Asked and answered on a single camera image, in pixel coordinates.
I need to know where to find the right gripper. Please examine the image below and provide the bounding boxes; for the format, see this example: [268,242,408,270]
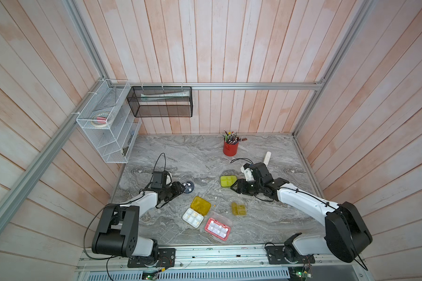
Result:
[229,178,263,195]

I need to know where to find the green lid white pillbox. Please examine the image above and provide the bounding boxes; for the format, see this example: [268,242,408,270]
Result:
[220,175,237,188]

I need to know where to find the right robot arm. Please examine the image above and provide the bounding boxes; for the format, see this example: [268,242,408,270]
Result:
[230,163,373,264]

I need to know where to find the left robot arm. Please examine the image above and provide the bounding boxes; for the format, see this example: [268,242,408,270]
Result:
[91,171,186,262]

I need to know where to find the small yellow pillbox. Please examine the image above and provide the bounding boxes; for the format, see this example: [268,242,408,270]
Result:
[231,202,247,216]

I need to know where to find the yellow lid white pillbox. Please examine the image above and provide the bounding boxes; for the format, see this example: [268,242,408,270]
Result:
[182,196,211,228]

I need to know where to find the red pen cup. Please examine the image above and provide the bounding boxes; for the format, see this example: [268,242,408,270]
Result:
[223,142,239,157]

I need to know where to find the white rectangular device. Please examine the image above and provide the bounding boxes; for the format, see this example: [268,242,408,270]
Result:
[263,152,271,166]

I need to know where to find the red pillbox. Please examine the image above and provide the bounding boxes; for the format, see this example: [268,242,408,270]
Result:
[205,218,231,241]

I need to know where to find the black mesh basket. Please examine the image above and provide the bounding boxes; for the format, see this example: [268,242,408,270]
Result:
[127,86,193,118]

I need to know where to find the tape roll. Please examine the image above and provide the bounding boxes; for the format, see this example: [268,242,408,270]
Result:
[90,112,113,128]

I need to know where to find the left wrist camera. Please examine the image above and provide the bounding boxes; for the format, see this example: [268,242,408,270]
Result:
[166,172,172,186]

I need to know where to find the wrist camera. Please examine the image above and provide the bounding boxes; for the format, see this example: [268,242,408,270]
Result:
[166,172,172,186]
[240,166,255,181]

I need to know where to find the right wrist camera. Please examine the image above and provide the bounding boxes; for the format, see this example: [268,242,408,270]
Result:
[240,166,255,181]

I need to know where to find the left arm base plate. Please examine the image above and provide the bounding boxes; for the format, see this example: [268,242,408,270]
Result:
[127,248,176,269]

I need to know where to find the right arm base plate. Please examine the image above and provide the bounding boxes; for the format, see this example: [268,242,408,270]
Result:
[264,244,315,265]

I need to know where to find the white wire shelf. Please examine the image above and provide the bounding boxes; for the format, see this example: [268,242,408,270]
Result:
[76,79,141,164]

